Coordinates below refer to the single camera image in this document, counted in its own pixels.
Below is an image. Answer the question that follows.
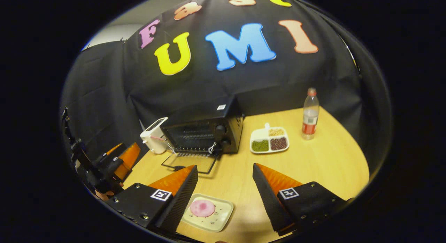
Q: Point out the black electric oven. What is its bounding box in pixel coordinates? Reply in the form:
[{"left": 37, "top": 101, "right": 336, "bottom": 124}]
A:
[{"left": 161, "top": 97, "right": 244, "bottom": 174}]

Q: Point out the pink ham slice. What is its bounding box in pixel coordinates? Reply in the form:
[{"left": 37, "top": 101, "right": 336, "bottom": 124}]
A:
[{"left": 190, "top": 200, "right": 216, "bottom": 217}]

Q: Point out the black backdrop cloth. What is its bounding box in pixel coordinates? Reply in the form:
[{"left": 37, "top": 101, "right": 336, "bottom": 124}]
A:
[{"left": 59, "top": 0, "right": 391, "bottom": 167}]

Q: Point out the white toaster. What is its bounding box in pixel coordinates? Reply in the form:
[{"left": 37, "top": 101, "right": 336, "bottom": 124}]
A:
[{"left": 140, "top": 117, "right": 169, "bottom": 154}]

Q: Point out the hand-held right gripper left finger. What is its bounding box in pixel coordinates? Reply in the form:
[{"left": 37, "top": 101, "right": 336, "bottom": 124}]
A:
[{"left": 105, "top": 165, "right": 198, "bottom": 234}]

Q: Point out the white divided dish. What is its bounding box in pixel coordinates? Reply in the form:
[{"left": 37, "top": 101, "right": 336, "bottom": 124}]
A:
[{"left": 250, "top": 123, "right": 290, "bottom": 154}]

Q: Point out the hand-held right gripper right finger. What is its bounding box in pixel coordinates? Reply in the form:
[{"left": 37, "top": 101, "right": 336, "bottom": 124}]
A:
[{"left": 253, "top": 163, "right": 349, "bottom": 236}]

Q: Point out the cream speckled tray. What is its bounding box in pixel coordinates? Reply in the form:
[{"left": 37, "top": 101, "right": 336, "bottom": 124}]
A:
[{"left": 181, "top": 193, "right": 234, "bottom": 233}]

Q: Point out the pile of red beans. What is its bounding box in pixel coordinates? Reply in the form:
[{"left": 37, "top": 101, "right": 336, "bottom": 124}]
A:
[{"left": 271, "top": 137, "right": 288, "bottom": 151}]

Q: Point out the clear plastic bottle red label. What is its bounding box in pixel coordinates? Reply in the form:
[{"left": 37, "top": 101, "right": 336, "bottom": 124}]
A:
[{"left": 302, "top": 88, "right": 320, "bottom": 141}]

